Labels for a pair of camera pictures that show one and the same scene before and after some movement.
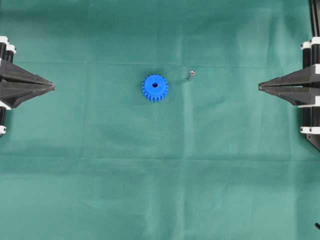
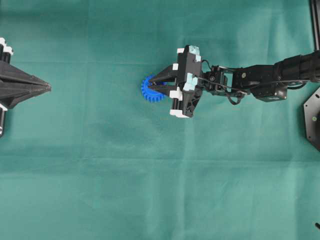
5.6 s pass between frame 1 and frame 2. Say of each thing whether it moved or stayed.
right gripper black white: moved
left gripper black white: stayed
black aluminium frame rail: stayed
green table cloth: stayed
